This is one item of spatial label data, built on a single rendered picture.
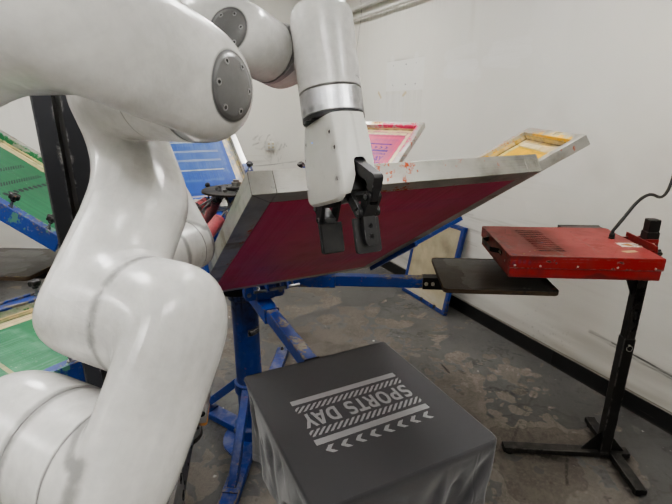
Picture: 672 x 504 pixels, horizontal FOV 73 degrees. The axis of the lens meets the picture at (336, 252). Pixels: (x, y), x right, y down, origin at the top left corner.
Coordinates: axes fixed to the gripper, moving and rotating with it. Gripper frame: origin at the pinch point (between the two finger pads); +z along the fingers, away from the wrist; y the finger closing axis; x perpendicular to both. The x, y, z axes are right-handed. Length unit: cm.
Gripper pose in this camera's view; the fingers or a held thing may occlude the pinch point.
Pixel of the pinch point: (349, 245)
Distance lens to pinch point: 55.0
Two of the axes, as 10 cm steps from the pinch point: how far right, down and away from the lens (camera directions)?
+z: 1.2, 9.9, 0.5
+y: 4.4, -0.1, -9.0
